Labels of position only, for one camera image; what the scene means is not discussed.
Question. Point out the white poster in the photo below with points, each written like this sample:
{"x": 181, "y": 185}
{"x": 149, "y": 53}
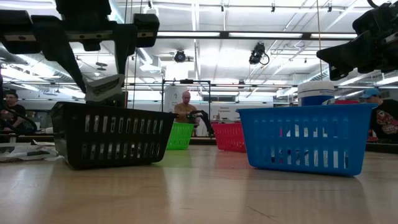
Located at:
{"x": 169, "y": 96}

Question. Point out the black aluminium table frame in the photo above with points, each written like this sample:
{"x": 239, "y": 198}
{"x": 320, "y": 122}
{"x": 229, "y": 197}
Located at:
{"x": 224, "y": 35}

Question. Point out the black overhead camera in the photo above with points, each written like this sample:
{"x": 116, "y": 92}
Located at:
{"x": 179, "y": 56}
{"x": 256, "y": 54}

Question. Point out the red plastic basket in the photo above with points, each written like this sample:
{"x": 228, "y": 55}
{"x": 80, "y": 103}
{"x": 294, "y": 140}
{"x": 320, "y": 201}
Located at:
{"x": 228, "y": 137}

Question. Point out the background black rig frame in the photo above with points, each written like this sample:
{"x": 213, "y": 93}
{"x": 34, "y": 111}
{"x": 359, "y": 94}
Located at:
{"x": 186, "y": 81}

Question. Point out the person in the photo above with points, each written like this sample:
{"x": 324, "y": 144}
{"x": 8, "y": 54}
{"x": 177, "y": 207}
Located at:
{"x": 183, "y": 112}
{"x": 385, "y": 118}
{"x": 15, "y": 110}

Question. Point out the background black robot arm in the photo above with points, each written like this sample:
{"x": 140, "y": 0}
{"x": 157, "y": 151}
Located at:
{"x": 203, "y": 115}

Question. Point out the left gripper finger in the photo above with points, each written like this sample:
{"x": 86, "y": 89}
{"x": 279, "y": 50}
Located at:
{"x": 54, "y": 40}
{"x": 124, "y": 43}

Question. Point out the black plastic basket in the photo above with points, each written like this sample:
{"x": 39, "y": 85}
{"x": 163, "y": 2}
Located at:
{"x": 109, "y": 138}

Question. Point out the grey metal post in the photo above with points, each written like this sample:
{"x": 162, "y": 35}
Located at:
{"x": 12, "y": 139}

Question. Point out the red storage bin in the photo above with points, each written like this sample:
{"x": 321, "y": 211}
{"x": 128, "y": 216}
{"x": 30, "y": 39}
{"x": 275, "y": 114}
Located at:
{"x": 346, "y": 101}

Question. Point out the white roll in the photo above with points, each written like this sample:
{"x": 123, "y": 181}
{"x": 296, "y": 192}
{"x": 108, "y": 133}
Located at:
{"x": 48, "y": 130}

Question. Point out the LED light bar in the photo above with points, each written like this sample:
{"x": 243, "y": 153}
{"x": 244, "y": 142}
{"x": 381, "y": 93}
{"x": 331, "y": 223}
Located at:
{"x": 186, "y": 34}
{"x": 264, "y": 35}
{"x": 334, "y": 35}

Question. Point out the blue plastic basket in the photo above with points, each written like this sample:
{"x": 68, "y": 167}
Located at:
{"x": 311, "y": 110}

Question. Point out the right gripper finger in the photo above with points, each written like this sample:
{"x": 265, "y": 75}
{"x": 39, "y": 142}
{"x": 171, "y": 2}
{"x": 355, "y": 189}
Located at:
{"x": 337, "y": 73}
{"x": 351, "y": 54}

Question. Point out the green plastic basket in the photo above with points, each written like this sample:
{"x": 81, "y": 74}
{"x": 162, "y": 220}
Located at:
{"x": 182, "y": 137}

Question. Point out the disinfectant wipes canister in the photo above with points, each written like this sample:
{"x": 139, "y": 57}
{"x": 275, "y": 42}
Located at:
{"x": 315, "y": 90}

